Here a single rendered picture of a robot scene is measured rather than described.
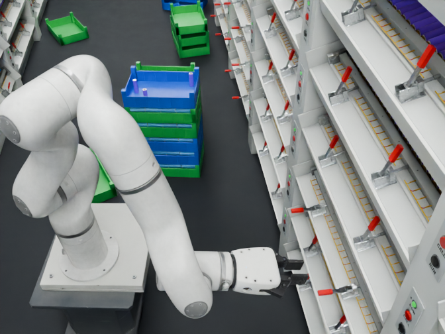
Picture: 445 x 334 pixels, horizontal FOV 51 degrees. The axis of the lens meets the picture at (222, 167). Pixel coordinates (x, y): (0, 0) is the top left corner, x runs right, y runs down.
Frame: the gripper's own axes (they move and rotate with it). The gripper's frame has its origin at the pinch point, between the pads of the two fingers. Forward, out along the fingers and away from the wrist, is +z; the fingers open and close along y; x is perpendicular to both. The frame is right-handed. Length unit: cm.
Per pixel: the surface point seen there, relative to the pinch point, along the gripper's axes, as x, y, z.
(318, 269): 26.3, 19.3, 20.5
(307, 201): 8.7, 31.0, 14.1
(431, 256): -35.9, -22.1, 4.1
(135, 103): 30, 103, -36
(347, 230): -10.3, 3.9, 10.2
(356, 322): 7.9, -8.4, 15.5
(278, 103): 8, 80, 16
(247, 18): 8, 151, 15
